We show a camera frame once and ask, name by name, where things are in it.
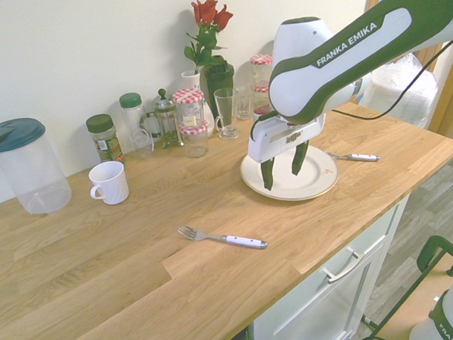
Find plastic pitcher dark teal lid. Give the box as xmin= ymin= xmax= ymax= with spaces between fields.
xmin=0 ymin=114 xmax=74 ymax=219

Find coffee jar dark lid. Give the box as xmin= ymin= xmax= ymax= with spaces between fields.
xmin=85 ymin=112 xmax=126 ymax=168

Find white ceramic mug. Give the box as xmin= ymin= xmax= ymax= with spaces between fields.
xmin=87 ymin=159 xmax=131 ymax=206

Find tall glass with handle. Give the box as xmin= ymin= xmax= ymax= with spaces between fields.
xmin=212 ymin=87 xmax=242 ymax=142

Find clear glass tumbler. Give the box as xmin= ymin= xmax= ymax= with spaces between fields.
xmin=233 ymin=84 xmax=256 ymax=121

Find red roses with leaves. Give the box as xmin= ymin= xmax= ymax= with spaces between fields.
xmin=181 ymin=0 xmax=238 ymax=75

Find white plate gold rim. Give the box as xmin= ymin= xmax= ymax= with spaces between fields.
xmin=239 ymin=141 xmax=341 ymax=205

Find metal drawer handle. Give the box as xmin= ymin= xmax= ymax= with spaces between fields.
xmin=320 ymin=245 xmax=367 ymax=285

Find fork with white handle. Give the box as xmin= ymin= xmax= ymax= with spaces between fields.
xmin=177 ymin=219 xmax=269 ymax=256

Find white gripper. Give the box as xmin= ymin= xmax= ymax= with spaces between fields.
xmin=244 ymin=110 xmax=333 ymax=194

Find black shaker bottle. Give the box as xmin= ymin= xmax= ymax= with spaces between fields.
xmin=202 ymin=54 xmax=238 ymax=118

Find wooden door frame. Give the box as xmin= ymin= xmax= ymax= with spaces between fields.
xmin=364 ymin=0 xmax=453 ymax=140

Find glass jar red checked lid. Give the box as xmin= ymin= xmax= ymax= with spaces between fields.
xmin=178 ymin=119 xmax=212 ymax=160
xmin=171 ymin=86 xmax=207 ymax=128
xmin=250 ymin=80 xmax=274 ymax=110
xmin=249 ymin=53 xmax=275 ymax=84

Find glass French press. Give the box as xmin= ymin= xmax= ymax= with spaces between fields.
xmin=141 ymin=86 xmax=185 ymax=151

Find white kitchen cabinet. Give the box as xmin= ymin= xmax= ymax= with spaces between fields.
xmin=244 ymin=191 xmax=422 ymax=340

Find clear plastic jar green lid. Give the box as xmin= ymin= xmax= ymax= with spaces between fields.
xmin=118 ymin=91 xmax=156 ymax=161

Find spoon with white handle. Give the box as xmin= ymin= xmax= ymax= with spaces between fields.
xmin=325 ymin=147 xmax=382 ymax=166

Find green metal clamp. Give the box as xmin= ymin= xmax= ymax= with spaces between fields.
xmin=416 ymin=234 xmax=453 ymax=280

